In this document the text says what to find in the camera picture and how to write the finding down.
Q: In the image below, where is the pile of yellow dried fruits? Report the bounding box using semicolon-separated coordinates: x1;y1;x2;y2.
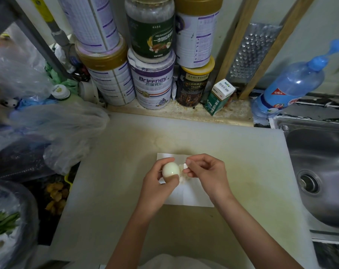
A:
45;182;70;216

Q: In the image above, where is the blue plastic bottle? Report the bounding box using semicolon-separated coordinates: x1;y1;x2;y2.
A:
251;39;339;118

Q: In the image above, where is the person's left forearm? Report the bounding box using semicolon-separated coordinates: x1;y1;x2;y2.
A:
105;207;159;269

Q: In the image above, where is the person's right hand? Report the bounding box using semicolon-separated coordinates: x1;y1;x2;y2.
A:
183;153;234;205

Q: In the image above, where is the green label jar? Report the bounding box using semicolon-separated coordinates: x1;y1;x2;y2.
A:
124;0;175;64

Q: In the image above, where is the white paper sheet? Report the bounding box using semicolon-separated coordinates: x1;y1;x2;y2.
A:
156;152;215;208

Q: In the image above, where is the dark tin yellow lid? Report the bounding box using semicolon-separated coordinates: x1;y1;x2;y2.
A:
175;56;215;108

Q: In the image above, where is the person's right forearm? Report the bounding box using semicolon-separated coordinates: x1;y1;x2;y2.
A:
215;194;304;269

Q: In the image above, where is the blue plastic bag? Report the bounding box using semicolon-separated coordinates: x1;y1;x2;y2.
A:
17;97;58;109

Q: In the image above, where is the crumpled translucent plastic bag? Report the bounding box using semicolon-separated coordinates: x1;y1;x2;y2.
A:
10;101;111;176

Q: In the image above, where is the beige egg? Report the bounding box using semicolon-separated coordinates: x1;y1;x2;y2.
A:
161;161;181;180

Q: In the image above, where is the grey metal pipe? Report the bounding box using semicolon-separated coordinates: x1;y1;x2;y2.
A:
29;0;78;72

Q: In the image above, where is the white purple tin gold lid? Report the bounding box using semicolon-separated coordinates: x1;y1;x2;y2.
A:
174;0;224;69
56;0;121;53
75;33;136;106

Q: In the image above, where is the dark glossy bag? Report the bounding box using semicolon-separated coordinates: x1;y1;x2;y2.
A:
0;144;55;181

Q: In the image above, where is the green white small carton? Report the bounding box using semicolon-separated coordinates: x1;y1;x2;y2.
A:
203;78;236;116

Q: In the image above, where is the grey metal shelf rack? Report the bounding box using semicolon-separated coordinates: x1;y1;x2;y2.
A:
0;0;74;80

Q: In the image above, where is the small white cap bottle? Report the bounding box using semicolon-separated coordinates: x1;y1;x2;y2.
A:
49;84;78;101

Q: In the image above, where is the clear plastic bag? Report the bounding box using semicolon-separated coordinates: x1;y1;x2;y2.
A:
0;24;52;100

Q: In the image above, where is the white tape roll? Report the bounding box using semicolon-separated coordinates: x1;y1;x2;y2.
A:
78;80;102;104

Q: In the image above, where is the green plastic bag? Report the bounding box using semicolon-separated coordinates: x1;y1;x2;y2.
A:
45;63;79;94

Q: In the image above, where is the small panda toy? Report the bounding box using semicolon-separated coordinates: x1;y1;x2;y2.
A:
0;98;19;108

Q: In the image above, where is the white plastic cutting board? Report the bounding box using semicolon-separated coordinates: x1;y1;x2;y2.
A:
49;112;318;269

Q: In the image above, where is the clear bag with greens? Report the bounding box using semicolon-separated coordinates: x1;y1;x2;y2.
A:
0;179;39;269

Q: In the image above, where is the person's left hand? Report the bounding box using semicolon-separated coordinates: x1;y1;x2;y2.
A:
136;157;181;219

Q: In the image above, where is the person's white shirt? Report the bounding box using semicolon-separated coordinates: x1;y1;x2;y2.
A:
139;254;229;269

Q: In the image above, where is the steel sink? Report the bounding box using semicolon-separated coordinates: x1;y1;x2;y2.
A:
270;114;339;245

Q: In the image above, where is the white tin purple band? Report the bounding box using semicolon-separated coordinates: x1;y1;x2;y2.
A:
127;48;176;110

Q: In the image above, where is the metal grater wooden frame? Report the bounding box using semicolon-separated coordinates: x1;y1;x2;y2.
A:
215;0;317;100

